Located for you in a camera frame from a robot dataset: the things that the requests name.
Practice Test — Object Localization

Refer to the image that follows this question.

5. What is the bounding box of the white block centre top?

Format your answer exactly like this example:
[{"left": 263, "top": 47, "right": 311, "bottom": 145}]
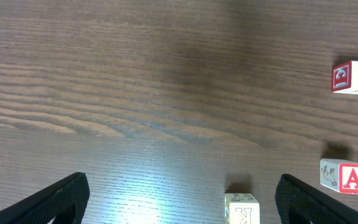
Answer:
[{"left": 331, "top": 60, "right": 358, "bottom": 95}]

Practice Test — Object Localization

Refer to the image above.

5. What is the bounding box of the white block left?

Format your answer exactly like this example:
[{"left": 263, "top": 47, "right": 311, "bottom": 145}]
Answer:
[{"left": 224, "top": 193, "right": 260, "bottom": 224}]

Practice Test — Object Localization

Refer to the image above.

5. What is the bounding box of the white block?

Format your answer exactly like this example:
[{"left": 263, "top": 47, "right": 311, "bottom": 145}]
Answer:
[
  {"left": 224, "top": 193, "right": 260, "bottom": 224},
  {"left": 331, "top": 60, "right": 358, "bottom": 95}
]

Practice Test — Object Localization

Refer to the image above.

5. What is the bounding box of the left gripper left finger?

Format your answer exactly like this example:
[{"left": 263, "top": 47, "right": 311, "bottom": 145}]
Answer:
[{"left": 0, "top": 172, "right": 90, "bottom": 224}]

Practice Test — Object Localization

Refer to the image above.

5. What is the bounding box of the red letter A block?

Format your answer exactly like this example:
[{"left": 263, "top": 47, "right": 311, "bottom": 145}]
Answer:
[{"left": 319, "top": 159, "right": 358, "bottom": 195}]

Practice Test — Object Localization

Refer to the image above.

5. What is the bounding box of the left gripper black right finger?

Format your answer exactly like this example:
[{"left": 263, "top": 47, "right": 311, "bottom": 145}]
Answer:
[{"left": 275, "top": 174, "right": 358, "bottom": 224}]

